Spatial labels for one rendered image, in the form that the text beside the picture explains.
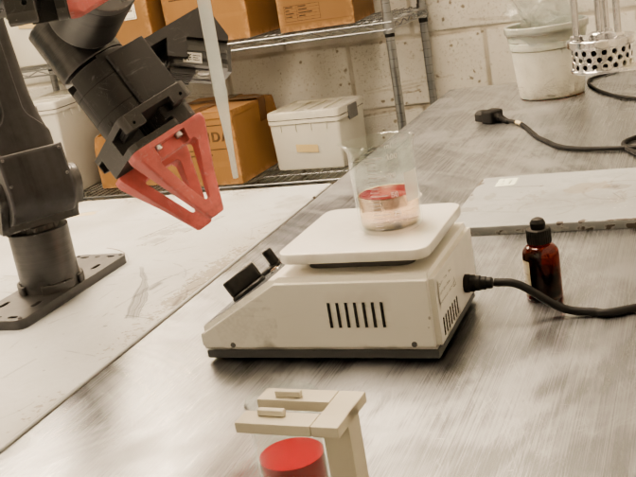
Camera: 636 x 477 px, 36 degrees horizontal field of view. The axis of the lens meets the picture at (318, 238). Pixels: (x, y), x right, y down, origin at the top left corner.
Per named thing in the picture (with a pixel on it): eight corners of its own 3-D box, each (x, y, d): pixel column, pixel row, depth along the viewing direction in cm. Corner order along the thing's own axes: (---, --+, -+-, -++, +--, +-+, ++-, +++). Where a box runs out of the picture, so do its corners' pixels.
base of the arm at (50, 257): (114, 194, 110) (63, 198, 113) (3, 253, 92) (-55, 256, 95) (130, 260, 112) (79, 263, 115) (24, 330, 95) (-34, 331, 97)
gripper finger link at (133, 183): (227, 211, 85) (162, 124, 84) (254, 186, 78) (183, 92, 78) (167, 255, 81) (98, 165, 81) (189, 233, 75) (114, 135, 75)
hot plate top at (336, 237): (274, 265, 75) (273, 255, 74) (328, 219, 85) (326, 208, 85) (427, 260, 70) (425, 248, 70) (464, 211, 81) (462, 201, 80)
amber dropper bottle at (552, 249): (568, 291, 81) (560, 210, 79) (556, 305, 79) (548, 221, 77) (533, 290, 83) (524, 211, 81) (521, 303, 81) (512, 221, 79)
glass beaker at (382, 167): (430, 218, 79) (415, 119, 76) (424, 238, 74) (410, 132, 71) (356, 225, 80) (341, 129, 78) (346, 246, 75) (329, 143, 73)
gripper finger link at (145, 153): (231, 208, 84) (164, 121, 84) (257, 183, 77) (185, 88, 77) (169, 253, 81) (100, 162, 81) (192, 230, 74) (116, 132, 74)
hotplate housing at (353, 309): (203, 362, 79) (184, 271, 77) (267, 303, 91) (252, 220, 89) (473, 364, 71) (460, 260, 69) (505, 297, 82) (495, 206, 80)
